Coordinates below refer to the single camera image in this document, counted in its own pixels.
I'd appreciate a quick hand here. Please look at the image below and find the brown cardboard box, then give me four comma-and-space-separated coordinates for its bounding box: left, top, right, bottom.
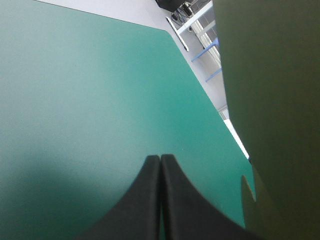
211, 0, 320, 240

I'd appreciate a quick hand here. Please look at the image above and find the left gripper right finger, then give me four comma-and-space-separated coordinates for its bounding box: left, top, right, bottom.
160, 153, 266, 240

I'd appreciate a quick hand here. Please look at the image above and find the black chair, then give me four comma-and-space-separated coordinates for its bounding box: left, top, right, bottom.
155, 0, 186, 12

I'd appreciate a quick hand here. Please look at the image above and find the white and blue rack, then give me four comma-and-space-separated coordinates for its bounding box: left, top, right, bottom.
165, 0, 223, 83

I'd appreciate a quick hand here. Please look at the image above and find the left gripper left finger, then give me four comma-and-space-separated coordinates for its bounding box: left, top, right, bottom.
74, 154, 161, 240

